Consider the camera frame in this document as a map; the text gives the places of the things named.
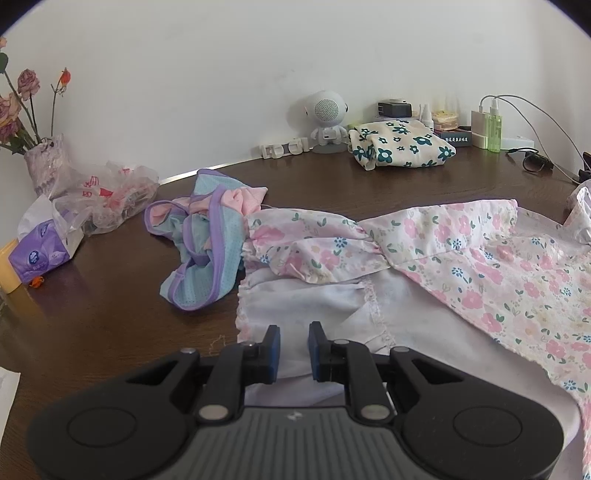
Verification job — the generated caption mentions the purple tissue pack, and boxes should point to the purple tissue pack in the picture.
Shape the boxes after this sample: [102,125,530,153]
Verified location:
[8,194,86,284]

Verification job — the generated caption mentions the green spray bottle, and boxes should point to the green spray bottle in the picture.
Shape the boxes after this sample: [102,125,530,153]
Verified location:
[486,99,503,153]

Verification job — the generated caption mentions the yellow container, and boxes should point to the yellow container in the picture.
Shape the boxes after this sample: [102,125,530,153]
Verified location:
[0,240,23,294]

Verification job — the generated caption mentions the white robot-shaped speaker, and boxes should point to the white robot-shaped speaker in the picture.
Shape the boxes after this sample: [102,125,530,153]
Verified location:
[290,90,351,154]

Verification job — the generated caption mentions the white charging cable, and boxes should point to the white charging cable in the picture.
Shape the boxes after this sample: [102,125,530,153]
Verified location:
[480,94,585,182]

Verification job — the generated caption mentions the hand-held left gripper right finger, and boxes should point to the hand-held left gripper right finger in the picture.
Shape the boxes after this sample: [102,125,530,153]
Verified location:
[308,321,467,424]

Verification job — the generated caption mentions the crumpled clear plastic bag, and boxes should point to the crumpled clear plastic bag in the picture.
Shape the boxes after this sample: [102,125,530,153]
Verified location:
[565,180,591,246]

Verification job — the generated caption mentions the pink floral dress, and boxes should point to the pink floral dress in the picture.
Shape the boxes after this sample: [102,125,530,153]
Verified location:
[235,198,591,480]

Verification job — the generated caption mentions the white cable clips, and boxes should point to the white cable clips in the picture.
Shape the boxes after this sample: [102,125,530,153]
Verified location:
[259,137,310,160]

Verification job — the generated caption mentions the dark rectangular box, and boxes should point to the dark rectangular box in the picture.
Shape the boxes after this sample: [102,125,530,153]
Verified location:
[434,128,473,149]

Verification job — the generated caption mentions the blue and purple garment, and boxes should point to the blue and purple garment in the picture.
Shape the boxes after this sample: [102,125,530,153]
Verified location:
[144,168,269,311]

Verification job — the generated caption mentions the dried rose bouquet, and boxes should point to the dried rose bouquet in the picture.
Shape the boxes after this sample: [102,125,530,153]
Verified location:
[0,37,73,156]

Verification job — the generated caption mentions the white paper sheet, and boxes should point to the white paper sheet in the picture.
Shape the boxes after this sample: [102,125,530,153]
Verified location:
[0,367,22,435]

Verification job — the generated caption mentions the folded teal flower print cloth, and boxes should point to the folded teal flower print cloth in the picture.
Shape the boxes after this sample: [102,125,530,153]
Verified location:
[348,119,457,171]

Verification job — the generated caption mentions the white power strip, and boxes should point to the white power strip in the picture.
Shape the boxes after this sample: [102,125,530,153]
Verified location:
[501,136,537,153]

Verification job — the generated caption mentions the clear plastic bag red print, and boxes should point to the clear plastic bag red print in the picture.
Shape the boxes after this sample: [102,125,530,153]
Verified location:
[50,160,160,236]

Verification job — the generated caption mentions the pink wrapped vase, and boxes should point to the pink wrapped vase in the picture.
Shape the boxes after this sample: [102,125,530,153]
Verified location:
[24,134,75,197]

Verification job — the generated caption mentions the white power bank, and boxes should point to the white power bank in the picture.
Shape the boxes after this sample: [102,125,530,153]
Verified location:
[471,109,490,150]

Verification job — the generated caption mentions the black charger box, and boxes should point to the black charger box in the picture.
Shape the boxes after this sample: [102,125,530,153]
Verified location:
[377,99,413,122]

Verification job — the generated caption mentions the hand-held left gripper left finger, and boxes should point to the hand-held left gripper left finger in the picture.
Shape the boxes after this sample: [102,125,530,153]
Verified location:
[124,325,281,424]

